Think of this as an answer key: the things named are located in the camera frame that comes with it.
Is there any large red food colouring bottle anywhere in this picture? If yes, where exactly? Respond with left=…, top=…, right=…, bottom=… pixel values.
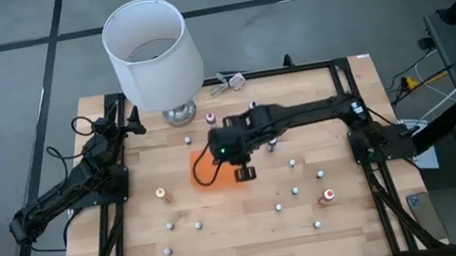
left=315, top=187, right=337, bottom=207

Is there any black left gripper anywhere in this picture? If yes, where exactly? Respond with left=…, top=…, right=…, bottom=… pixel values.
left=81, top=91, right=149, bottom=148

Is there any clear crumpled plastic wrapper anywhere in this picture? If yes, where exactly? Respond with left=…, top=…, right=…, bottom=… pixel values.
left=207, top=67, right=248, bottom=98

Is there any white shade silver table lamp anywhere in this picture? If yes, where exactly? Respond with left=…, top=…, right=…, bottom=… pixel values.
left=95, top=0, right=214, bottom=138

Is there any orange translucent plastic bin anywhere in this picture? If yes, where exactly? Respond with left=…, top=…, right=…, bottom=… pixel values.
left=185, top=142, right=248, bottom=196

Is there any yellow plug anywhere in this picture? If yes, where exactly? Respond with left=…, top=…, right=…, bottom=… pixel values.
left=401, top=69, right=451, bottom=93

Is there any dark smartphone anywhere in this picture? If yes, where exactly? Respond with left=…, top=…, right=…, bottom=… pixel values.
left=405, top=187, right=450, bottom=246

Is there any large yellow food colouring bottle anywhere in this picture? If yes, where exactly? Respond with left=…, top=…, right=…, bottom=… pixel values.
left=154, top=186, right=174, bottom=206

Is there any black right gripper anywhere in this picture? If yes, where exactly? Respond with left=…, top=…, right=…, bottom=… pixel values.
left=206, top=121, right=266, bottom=187

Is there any large pink food colouring bottle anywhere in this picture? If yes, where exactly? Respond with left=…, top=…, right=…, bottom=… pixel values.
left=204, top=110, right=218, bottom=129

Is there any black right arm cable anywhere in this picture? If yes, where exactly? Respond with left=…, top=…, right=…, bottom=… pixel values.
left=187, top=141, right=225, bottom=189

